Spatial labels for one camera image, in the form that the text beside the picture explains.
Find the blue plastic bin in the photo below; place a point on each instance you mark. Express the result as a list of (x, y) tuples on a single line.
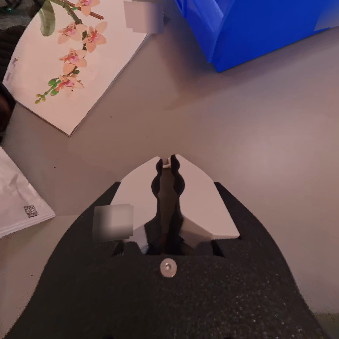
[(251, 34)]

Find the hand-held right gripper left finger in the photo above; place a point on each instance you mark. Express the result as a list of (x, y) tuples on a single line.
[(135, 185)]

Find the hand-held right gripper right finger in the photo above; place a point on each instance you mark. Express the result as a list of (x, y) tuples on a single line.
[(204, 206)]

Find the torn circle-print paper bag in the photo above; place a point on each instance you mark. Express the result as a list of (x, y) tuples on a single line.
[(16, 201)]

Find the grey desk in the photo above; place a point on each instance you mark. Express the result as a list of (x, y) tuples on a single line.
[(211, 119)]

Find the white T-shaped brick piece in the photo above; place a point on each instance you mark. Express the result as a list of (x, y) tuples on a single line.
[(168, 160)]

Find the orchid instruction booklet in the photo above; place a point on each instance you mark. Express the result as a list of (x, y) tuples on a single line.
[(100, 79)]

